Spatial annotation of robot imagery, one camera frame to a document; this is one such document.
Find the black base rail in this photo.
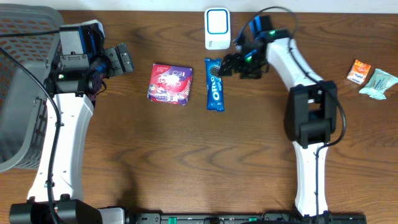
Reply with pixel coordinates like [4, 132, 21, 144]
[99, 207, 368, 224]

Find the white barcode scanner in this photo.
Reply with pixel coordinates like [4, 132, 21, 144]
[204, 7, 231, 50]

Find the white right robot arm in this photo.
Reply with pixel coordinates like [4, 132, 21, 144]
[218, 16, 338, 220]

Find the blue Oreo cookie pack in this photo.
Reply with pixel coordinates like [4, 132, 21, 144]
[204, 58, 224, 112]

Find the orange Kleenex tissue pack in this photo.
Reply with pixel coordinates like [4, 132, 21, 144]
[346, 60, 371, 85]

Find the green wet wipes pack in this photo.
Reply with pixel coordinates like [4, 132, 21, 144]
[359, 68, 397, 100]

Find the red purple pad package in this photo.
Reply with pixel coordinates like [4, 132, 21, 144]
[147, 63, 193, 105]

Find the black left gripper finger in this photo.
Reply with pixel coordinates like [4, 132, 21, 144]
[104, 47, 122, 77]
[117, 43, 134, 73]

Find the grey plastic basket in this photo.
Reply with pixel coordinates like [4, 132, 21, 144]
[1, 4, 64, 172]

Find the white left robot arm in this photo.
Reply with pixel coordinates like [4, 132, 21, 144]
[9, 43, 134, 223]

